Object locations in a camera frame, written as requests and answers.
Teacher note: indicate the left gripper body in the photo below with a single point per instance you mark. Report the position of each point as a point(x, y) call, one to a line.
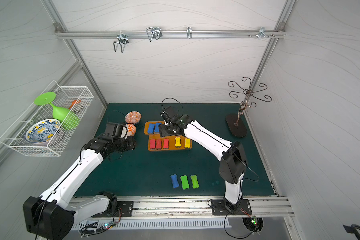
point(127, 144)

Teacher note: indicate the orange utensil in basket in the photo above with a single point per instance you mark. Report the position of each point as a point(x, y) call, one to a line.
point(74, 103)

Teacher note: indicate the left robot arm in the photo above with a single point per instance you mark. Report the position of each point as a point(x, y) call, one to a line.
point(51, 216)

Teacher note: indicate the metal double hook left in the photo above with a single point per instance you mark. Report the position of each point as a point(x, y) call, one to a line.
point(121, 42)

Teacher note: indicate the white wire basket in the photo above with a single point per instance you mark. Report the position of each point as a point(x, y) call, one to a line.
point(14, 136)

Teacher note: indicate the orange leaf bowl near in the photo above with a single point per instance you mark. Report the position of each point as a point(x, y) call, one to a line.
point(131, 130)

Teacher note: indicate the wooden two-tier shelf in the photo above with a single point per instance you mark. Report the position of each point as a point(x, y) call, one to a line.
point(171, 138)

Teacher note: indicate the copper wire hanger stand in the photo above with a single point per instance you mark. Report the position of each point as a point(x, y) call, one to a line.
point(234, 121)

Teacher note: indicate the yellow eraser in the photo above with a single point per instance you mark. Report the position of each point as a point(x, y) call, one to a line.
point(187, 144)
point(178, 142)

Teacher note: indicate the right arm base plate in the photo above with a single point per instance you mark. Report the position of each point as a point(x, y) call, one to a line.
point(220, 208)

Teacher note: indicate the aluminium top rail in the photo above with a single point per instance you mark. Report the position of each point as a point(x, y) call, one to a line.
point(142, 35)

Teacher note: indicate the white vent strip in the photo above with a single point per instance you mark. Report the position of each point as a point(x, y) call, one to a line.
point(157, 224)

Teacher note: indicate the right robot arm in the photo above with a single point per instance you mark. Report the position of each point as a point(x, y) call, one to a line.
point(232, 157)

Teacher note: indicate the red eraser middle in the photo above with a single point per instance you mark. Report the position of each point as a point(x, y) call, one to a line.
point(158, 144)

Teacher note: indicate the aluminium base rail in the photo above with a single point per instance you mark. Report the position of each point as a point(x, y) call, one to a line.
point(180, 207)

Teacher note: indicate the blue eraser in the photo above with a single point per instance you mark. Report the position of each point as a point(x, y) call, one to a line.
point(151, 128)
point(157, 128)
point(174, 179)

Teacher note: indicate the blue yellow ceramic bowl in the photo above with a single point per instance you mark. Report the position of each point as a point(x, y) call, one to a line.
point(43, 131)

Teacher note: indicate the green eraser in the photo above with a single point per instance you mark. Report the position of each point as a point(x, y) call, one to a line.
point(185, 182)
point(195, 183)

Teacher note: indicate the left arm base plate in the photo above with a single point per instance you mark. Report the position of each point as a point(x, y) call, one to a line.
point(124, 208)

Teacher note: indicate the red eraser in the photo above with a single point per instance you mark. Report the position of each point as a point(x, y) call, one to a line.
point(158, 144)
point(152, 144)
point(165, 143)

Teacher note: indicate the red eraser left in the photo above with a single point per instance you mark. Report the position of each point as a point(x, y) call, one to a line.
point(152, 144)

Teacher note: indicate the small metal hook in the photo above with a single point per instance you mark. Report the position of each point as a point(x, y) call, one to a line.
point(189, 32)

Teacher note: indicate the metal hook middle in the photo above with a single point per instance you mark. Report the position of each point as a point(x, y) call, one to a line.
point(154, 33)

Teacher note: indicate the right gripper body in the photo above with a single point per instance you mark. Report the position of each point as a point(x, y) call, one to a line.
point(166, 130)

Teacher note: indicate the green plastic goblet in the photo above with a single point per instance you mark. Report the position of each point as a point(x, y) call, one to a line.
point(68, 119)

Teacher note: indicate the red eraser right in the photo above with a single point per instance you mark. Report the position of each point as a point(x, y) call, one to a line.
point(165, 143)

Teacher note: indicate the orange patterned bowl far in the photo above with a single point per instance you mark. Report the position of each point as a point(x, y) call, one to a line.
point(133, 117)

